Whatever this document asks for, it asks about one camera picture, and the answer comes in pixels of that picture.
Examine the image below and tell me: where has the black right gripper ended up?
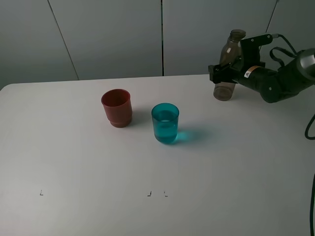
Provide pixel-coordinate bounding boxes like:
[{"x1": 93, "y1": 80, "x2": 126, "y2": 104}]
[{"x1": 208, "y1": 34, "x2": 266, "y2": 84}]

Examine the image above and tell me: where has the smoky translucent water bottle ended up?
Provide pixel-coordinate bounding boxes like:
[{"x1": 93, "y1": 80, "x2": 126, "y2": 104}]
[{"x1": 213, "y1": 29, "x2": 246, "y2": 101}]

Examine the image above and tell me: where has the teal translucent plastic cup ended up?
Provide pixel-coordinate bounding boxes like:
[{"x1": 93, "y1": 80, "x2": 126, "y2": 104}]
[{"x1": 151, "y1": 103, "x2": 179, "y2": 144}]

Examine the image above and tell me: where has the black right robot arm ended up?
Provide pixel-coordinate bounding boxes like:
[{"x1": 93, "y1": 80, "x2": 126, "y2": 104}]
[{"x1": 208, "y1": 34, "x2": 315, "y2": 103}]

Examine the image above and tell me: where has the red plastic cup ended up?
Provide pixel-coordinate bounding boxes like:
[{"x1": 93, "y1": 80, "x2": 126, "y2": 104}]
[{"x1": 101, "y1": 89, "x2": 132, "y2": 128}]

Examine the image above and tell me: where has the black camera cable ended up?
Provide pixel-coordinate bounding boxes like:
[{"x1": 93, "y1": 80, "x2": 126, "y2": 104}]
[{"x1": 269, "y1": 33, "x2": 315, "y2": 140}]

